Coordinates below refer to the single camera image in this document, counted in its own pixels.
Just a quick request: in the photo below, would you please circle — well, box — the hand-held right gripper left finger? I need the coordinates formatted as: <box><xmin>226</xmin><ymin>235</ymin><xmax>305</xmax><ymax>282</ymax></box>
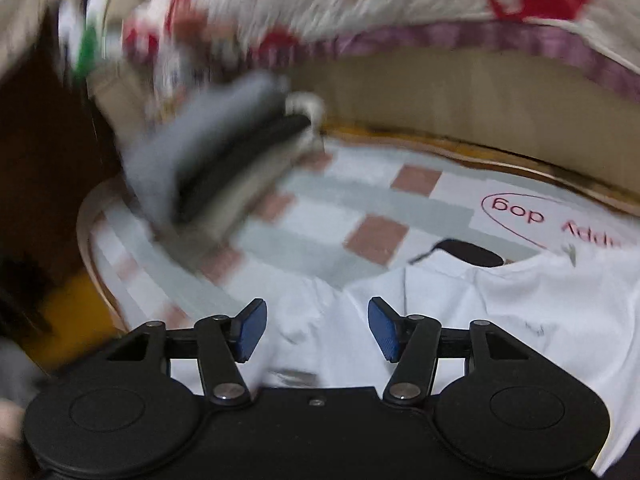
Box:
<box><xmin>102</xmin><ymin>298</ymin><xmax>269</xmax><ymax>406</ymax></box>

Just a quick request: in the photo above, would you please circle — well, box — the brown wooden panel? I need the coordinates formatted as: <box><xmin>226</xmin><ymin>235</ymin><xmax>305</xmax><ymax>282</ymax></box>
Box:
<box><xmin>0</xmin><ymin>7</ymin><xmax>126</xmax><ymax>281</ymax></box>

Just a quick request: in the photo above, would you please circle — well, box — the yellow object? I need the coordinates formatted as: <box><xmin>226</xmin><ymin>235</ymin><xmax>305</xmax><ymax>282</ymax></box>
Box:
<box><xmin>37</xmin><ymin>267</ymin><xmax>123</xmax><ymax>373</ymax></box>

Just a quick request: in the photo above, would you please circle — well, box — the printed quilt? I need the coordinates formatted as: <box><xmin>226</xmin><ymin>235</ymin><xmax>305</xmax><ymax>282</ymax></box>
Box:
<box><xmin>95</xmin><ymin>0</ymin><xmax>640</xmax><ymax>126</ymax></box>

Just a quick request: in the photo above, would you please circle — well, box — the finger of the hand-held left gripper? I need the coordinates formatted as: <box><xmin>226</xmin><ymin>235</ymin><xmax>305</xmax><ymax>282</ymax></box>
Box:
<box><xmin>175</xmin><ymin>111</ymin><xmax>313</xmax><ymax>223</ymax></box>
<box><xmin>186</xmin><ymin>132</ymin><xmax>326</xmax><ymax>241</ymax></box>

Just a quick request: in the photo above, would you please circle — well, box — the white t-shirt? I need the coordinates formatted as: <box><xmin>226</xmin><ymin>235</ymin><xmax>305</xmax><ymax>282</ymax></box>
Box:
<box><xmin>165</xmin><ymin>250</ymin><xmax>640</xmax><ymax>478</ymax></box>

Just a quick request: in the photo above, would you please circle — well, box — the checkered floor mat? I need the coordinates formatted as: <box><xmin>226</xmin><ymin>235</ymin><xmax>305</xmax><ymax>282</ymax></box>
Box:
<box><xmin>75</xmin><ymin>132</ymin><xmax>640</xmax><ymax>333</ymax></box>

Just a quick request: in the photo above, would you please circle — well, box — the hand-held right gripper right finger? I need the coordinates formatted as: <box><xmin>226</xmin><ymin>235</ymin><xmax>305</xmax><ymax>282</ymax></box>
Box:
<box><xmin>367</xmin><ymin>297</ymin><xmax>534</xmax><ymax>405</ymax></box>

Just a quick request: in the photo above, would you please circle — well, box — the beige bed base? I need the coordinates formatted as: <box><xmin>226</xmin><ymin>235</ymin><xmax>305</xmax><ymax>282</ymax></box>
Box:
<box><xmin>285</xmin><ymin>45</ymin><xmax>640</xmax><ymax>196</ymax></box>

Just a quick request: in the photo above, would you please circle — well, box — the small cream cloth object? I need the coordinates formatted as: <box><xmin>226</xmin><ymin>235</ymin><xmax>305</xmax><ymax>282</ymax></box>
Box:
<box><xmin>285</xmin><ymin>91</ymin><xmax>326</xmax><ymax>133</ymax></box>

